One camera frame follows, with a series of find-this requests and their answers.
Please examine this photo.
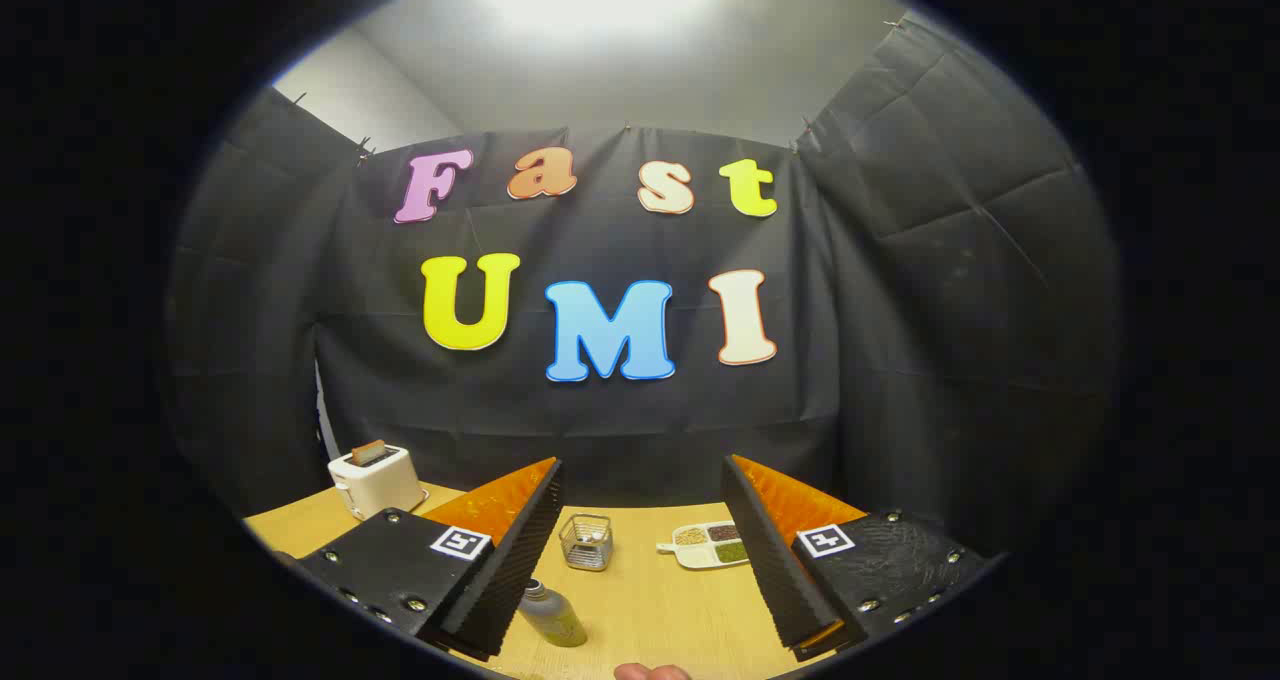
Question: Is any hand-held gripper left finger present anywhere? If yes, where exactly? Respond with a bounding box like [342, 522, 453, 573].
[272, 457, 564, 661]

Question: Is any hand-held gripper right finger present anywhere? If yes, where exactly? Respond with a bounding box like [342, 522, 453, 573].
[721, 454, 1001, 662]

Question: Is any silver bottle with green label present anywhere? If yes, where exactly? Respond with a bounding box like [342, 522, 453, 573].
[517, 578, 589, 648]

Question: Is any white divided dish with grains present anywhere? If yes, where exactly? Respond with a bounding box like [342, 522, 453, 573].
[656, 521, 751, 570]

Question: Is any small glass container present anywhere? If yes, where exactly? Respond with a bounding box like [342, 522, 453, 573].
[558, 513, 614, 572]

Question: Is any white toaster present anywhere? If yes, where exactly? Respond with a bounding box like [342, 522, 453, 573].
[328, 444, 429, 521]

